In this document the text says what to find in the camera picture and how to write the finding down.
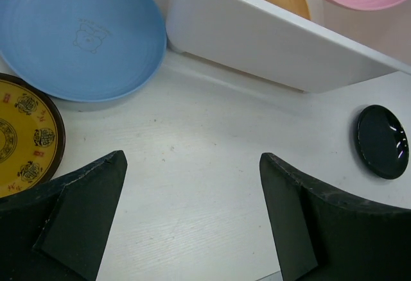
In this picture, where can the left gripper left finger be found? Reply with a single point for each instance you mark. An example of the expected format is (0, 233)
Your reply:
(58, 230)

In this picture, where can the small black plate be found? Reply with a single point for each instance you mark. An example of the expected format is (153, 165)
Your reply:
(381, 142)

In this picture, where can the white plastic bin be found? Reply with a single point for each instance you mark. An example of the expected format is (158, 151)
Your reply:
(336, 48)

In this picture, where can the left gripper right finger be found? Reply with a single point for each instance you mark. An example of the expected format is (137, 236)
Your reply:
(324, 233)

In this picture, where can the blue round plate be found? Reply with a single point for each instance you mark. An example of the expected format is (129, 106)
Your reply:
(83, 50)

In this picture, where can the yellow patterned dark-rimmed plate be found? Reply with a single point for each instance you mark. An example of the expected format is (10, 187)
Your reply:
(33, 136)

